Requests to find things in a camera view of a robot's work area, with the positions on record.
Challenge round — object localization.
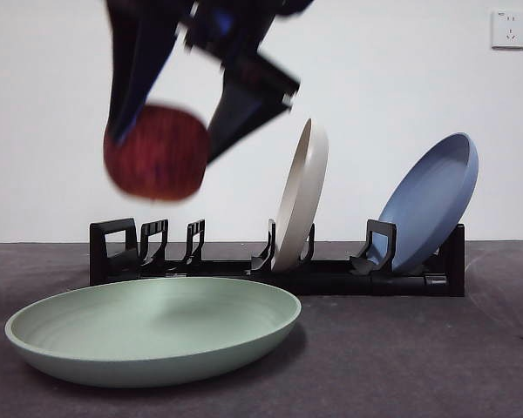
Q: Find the red apple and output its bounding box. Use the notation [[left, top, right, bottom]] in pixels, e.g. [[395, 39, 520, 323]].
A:
[[103, 104, 213, 204]]

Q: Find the green plate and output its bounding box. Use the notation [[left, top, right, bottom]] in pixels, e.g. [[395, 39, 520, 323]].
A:
[[3, 278, 302, 388]]

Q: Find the beige plate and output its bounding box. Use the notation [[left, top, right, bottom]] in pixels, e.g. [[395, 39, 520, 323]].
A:
[[272, 117, 330, 273]]

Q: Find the black plate rack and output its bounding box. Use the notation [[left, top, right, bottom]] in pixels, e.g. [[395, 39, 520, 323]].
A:
[[89, 218, 466, 299]]

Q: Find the blue plate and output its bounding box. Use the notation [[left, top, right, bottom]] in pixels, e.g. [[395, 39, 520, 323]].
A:
[[377, 131, 480, 273]]

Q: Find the white wall socket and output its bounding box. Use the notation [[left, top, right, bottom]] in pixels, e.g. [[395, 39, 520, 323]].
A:
[[490, 9, 523, 51]]

